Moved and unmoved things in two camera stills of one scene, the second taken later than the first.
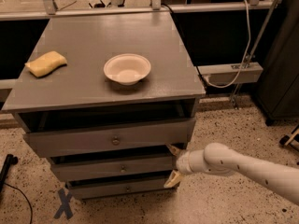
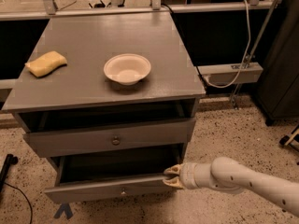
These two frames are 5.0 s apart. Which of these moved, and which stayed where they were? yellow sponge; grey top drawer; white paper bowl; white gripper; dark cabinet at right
Moved: white gripper
Stayed: grey top drawer; dark cabinet at right; yellow sponge; white paper bowl
